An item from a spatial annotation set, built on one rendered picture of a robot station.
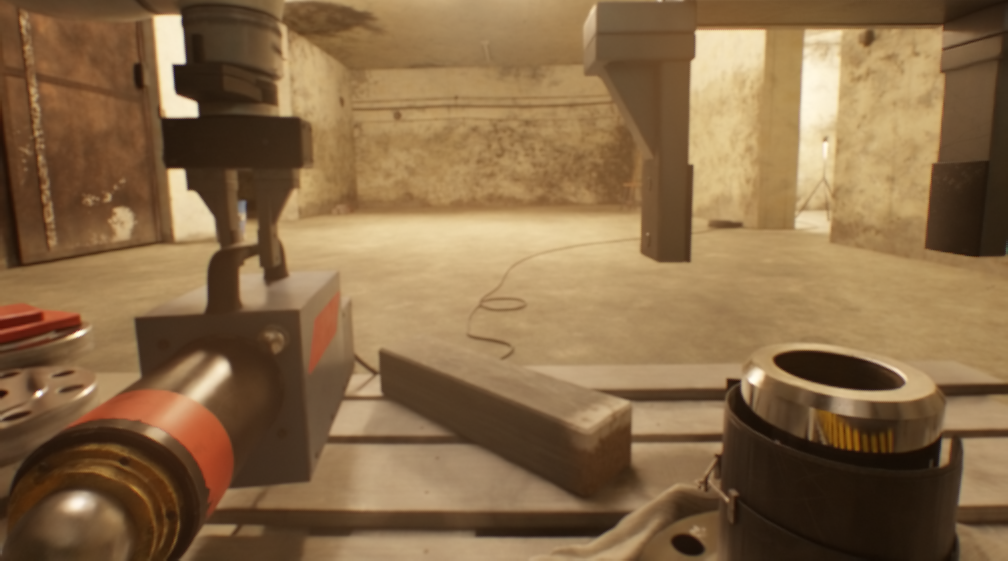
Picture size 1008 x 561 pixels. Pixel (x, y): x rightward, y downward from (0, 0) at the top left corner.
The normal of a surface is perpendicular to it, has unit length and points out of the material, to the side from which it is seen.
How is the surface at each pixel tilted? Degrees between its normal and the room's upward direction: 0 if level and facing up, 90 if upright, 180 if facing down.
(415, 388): 90
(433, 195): 90
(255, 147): 90
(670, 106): 90
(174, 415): 35
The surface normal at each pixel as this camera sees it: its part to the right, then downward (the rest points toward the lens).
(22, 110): 1.00, -0.01
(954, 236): -1.00, 0.02
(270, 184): 0.15, 0.12
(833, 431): -0.55, 0.11
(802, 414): -0.79, 0.09
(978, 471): -0.02, -0.99
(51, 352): 0.96, 0.02
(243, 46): 0.57, 0.09
